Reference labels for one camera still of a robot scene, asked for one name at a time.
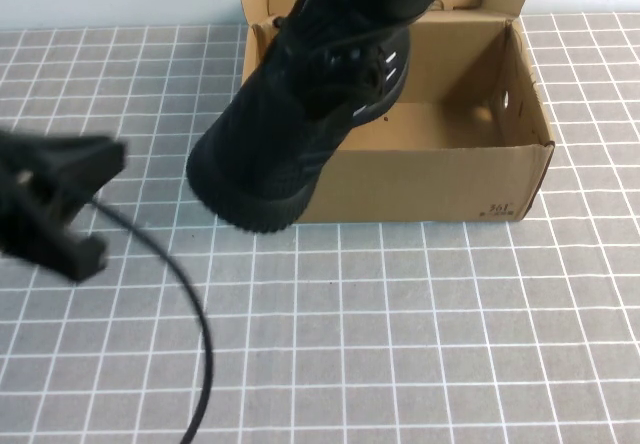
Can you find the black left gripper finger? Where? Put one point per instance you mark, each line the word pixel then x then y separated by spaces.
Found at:
pixel 65 169
pixel 45 244

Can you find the black knit sneaker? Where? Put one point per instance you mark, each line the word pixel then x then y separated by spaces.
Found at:
pixel 295 129

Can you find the brown cardboard shoe box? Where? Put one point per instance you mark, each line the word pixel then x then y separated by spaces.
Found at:
pixel 440 184

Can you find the grey grid tablecloth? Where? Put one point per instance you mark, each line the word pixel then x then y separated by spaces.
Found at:
pixel 400 339

